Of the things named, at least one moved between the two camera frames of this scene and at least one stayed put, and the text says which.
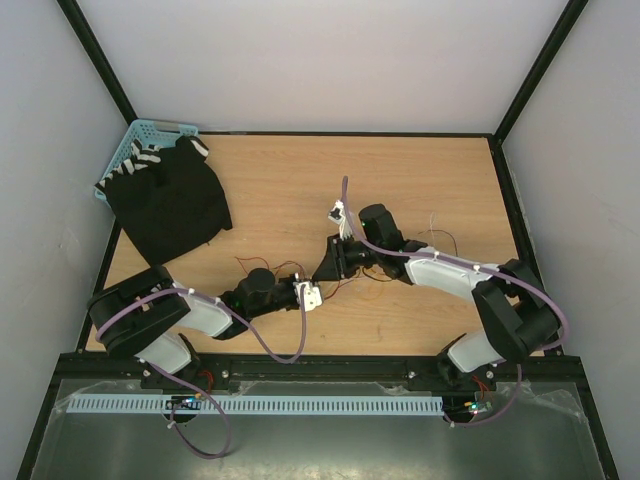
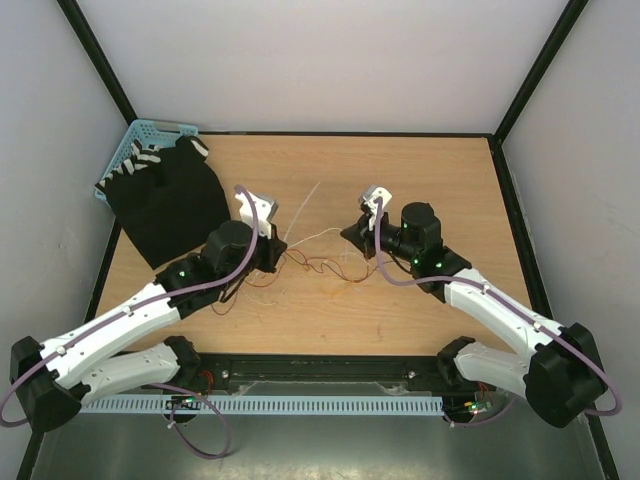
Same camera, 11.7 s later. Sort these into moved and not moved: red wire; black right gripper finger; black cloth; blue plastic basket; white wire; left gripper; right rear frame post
Moved: red wire; left gripper; white wire; black right gripper finger
Not moved: blue plastic basket; black cloth; right rear frame post
